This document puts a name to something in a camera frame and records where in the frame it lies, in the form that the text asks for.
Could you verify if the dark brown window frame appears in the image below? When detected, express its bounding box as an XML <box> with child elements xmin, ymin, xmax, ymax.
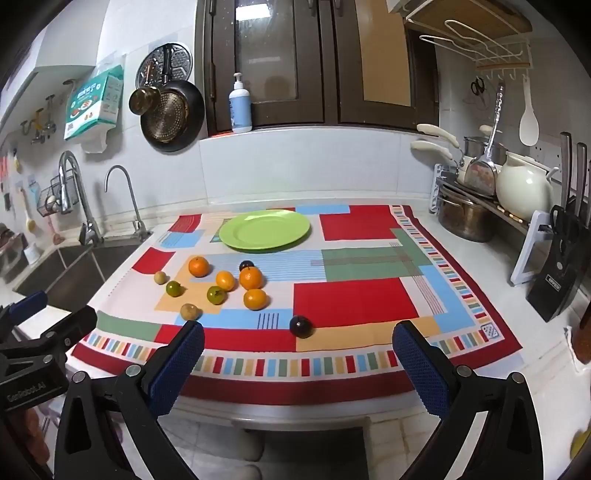
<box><xmin>194</xmin><ymin>0</ymin><xmax>439</xmax><ymax>134</ymax></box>

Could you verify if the wall socket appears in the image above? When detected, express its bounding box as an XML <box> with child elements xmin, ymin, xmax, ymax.
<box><xmin>533</xmin><ymin>141</ymin><xmax>564</xmax><ymax>169</ymax></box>

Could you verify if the white board stand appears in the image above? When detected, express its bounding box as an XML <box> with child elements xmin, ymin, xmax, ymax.
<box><xmin>510</xmin><ymin>210</ymin><xmax>555</xmax><ymax>287</ymax></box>

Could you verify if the round metal steamer rack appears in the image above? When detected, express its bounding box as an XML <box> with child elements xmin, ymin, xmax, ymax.
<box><xmin>137</xmin><ymin>42</ymin><xmax>193</xmax><ymax>88</ymax></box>

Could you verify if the small brass saucepan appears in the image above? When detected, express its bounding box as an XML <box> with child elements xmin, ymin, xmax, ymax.
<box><xmin>128</xmin><ymin>85</ymin><xmax>161</xmax><ymax>116</ymax></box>

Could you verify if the green plate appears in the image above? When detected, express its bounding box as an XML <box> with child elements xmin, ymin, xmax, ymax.
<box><xmin>219</xmin><ymin>209</ymin><xmax>311</xmax><ymax>252</ymax></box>

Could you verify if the white ceramic teapot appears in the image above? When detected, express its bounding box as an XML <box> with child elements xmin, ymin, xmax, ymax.
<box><xmin>495</xmin><ymin>151</ymin><xmax>560</xmax><ymax>220</ymax></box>

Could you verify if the steel sink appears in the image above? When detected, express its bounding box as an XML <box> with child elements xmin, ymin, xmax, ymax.
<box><xmin>11</xmin><ymin>233</ymin><xmax>153</xmax><ymax>305</ymax></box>

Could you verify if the black knife block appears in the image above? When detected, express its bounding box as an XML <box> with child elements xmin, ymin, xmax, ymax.
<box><xmin>526</xmin><ymin>205</ymin><xmax>587</xmax><ymax>323</ymax></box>

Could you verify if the teal paper towel box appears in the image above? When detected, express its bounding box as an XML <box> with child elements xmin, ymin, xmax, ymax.
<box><xmin>64</xmin><ymin>65</ymin><xmax>125</xmax><ymax>140</ymax></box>

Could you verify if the wall water tap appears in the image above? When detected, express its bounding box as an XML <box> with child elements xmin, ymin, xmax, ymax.
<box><xmin>21</xmin><ymin>95</ymin><xmax>58</xmax><ymax>144</ymax></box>

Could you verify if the white blue pump bottle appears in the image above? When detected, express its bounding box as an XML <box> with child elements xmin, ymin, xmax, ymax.
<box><xmin>229</xmin><ymin>72</ymin><xmax>253</xmax><ymax>134</ymax></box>

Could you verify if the large steel pot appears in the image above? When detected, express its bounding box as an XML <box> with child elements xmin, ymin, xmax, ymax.
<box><xmin>438</xmin><ymin>196</ymin><xmax>497</xmax><ymax>243</ymax></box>

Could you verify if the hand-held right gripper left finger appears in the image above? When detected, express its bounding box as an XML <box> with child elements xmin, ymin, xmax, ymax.
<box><xmin>54</xmin><ymin>319</ymin><xmax>206</xmax><ymax>480</ymax></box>

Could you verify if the white wire wall rack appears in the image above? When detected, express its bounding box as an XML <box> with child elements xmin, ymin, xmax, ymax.
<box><xmin>418</xmin><ymin>18</ymin><xmax>532</xmax><ymax>79</ymax></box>

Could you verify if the slim chrome faucet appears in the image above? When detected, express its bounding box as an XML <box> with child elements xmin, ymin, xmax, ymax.
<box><xmin>104</xmin><ymin>165</ymin><xmax>153</xmax><ymax>241</ymax></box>

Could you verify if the yellow object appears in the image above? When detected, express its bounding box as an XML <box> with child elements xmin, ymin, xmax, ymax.
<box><xmin>570</xmin><ymin>429</ymin><xmax>591</xmax><ymax>462</ymax></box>

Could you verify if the small steel pot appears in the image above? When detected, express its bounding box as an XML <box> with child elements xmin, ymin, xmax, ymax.
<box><xmin>463</xmin><ymin>135</ymin><xmax>509</xmax><ymax>167</ymax></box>

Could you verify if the wire sponge basket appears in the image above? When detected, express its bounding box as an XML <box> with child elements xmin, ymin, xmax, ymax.
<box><xmin>36</xmin><ymin>175</ymin><xmax>77</xmax><ymax>217</ymax></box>

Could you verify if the metal dish rack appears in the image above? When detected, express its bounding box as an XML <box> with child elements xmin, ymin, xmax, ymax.
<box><xmin>429</xmin><ymin>164</ymin><xmax>532</xmax><ymax>236</ymax></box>

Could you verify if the large chrome faucet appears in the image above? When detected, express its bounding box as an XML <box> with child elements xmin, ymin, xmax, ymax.
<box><xmin>58</xmin><ymin>151</ymin><xmax>103</xmax><ymax>245</ymax></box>

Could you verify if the white rice paddle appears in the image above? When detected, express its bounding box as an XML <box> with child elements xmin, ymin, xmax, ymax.
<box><xmin>519</xmin><ymin>76</ymin><xmax>540</xmax><ymax>147</ymax></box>

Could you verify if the brown wooden object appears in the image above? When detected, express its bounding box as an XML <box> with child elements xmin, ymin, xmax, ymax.
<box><xmin>566</xmin><ymin>300</ymin><xmax>591</xmax><ymax>370</ymax></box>

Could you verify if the steel handled knife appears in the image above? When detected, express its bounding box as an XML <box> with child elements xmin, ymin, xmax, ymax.
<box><xmin>560</xmin><ymin>132</ymin><xmax>575</xmax><ymax>208</ymax></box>
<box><xmin>575</xmin><ymin>142</ymin><xmax>588</xmax><ymax>213</ymax></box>

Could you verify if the yellow dish brush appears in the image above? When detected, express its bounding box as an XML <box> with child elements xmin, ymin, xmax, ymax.
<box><xmin>18</xmin><ymin>182</ymin><xmax>38</xmax><ymax>232</ymax></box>

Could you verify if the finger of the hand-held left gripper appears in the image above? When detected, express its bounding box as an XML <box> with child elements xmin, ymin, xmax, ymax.
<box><xmin>0</xmin><ymin>290</ymin><xmax>49</xmax><ymax>329</ymax></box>
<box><xmin>0</xmin><ymin>305</ymin><xmax>99</xmax><ymax>370</ymax></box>

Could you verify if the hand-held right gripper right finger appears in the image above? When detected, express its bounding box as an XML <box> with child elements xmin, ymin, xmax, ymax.
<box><xmin>392</xmin><ymin>320</ymin><xmax>543</xmax><ymax>480</ymax></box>

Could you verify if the colourful patterned tablecloth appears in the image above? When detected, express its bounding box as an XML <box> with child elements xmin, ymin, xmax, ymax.
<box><xmin>69</xmin><ymin>204</ymin><xmax>525</xmax><ymax>407</ymax></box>

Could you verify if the black frying pan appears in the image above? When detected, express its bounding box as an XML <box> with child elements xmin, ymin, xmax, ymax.
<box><xmin>140</xmin><ymin>46</ymin><xmax>206</xmax><ymax>153</ymax></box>

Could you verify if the white pan handle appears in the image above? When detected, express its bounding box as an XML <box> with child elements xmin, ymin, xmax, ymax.
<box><xmin>416</xmin><ymin>123</ymin><xmax>459</xmax><ymax>147</ymax></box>
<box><xmin>410</xmin><ymin>141</ymin><xmax>452</xmax><ymax>160</ymax></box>

